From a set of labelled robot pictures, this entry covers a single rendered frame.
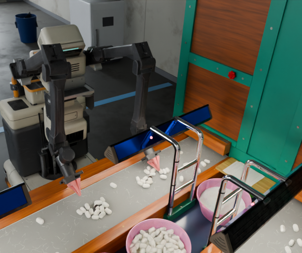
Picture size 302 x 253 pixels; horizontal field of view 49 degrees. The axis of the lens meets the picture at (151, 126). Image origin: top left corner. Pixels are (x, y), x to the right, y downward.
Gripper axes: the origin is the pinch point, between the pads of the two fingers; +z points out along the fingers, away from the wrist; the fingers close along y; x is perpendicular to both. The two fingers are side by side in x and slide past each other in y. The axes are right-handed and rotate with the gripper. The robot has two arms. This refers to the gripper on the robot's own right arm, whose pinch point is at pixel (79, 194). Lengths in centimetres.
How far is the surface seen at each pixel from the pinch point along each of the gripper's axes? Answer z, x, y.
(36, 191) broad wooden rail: -11.0, 16.0, -11.7
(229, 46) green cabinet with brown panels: -31, -47, 87
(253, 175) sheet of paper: 33, -25, 80
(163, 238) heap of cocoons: 33.7, -17.8, 17.8
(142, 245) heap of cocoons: 31.0, -18.2, 7.4
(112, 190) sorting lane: 5.4, 4.9, 17.7
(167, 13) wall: -168, 137, 275
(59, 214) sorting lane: 3.8, 6.5, -9.7
